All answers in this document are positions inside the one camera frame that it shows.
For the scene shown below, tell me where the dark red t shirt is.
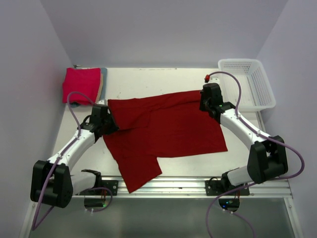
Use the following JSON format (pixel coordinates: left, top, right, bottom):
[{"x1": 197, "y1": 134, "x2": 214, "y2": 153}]
[{"x1": 104, "y1": 90, "x2": 227, "y2": 193}]

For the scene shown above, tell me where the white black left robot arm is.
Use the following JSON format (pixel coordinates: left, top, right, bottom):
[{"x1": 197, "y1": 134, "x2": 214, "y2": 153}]
[{"x1": 30, "y1": 105, "x2": 119, "y2": 208}]

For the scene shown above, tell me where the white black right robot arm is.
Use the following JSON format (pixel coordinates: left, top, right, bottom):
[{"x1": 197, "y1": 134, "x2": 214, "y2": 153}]
[{"x1": 200, "y1": 83, "x2": 288, "y2": 195}]

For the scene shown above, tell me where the folded tan t shirt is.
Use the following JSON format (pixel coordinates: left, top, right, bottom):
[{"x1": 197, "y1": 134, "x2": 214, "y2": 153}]
[{"x1": 95, "y1": 73, "x2": 104, "y2": 103}]

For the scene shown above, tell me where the folded pink t shirt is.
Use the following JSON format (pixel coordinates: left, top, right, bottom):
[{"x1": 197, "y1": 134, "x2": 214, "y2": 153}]
[{"x1": 62, "y1": 68, "x2": 101, "y2": 103}]

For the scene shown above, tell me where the white perforated plastic basket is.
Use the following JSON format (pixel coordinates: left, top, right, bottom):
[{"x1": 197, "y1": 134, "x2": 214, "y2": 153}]
[{"x1": 218, "y1": 59, "x2": 276, "y2": 112}]

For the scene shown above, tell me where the folded blue t shirt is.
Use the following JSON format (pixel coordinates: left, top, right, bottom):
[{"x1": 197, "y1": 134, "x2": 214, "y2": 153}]
[{"x1": 70, "y1": 67, "x2": 107, "y2": 108}]

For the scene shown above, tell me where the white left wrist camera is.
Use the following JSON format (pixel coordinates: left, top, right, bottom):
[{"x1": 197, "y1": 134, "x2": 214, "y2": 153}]
[{"x1": 97, "y1": 99, "x2": 107, "y2": 105}]

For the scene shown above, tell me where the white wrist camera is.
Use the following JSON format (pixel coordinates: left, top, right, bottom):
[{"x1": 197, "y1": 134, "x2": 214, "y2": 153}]
[
  {"x1": 97, "y1": 99, "x2": 107, "y2": 105},
  {"x1": 204, "y1": 74, "x2": 220, "y2": 85}
]

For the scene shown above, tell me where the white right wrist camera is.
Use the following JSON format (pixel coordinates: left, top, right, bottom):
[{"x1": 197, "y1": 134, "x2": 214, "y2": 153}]
[{"x1": 204, "y1": 74, "x2": 220, "y2": 85}]

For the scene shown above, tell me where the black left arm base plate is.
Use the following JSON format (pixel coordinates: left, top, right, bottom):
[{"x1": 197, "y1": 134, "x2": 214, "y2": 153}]
[{"x1": 78, "y1": 179, "x2": 118, "y2": 196}]

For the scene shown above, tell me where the aluminium mounting rail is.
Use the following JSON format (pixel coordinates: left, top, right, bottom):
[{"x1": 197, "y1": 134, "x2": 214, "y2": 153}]
[{"x1": 69, "y1": 175, "x2": 293, "y2": 198}]

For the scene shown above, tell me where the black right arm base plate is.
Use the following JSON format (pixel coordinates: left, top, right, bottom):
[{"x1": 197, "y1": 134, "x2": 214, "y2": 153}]
[{"x1": 205, "y1": 177, "x2": 250, "y2": 196}]

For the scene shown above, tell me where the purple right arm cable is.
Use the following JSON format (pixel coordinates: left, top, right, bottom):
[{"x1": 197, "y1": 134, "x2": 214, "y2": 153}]
[{"x1": 206, "y1": 71, "x2": 306, "y2": 238}]

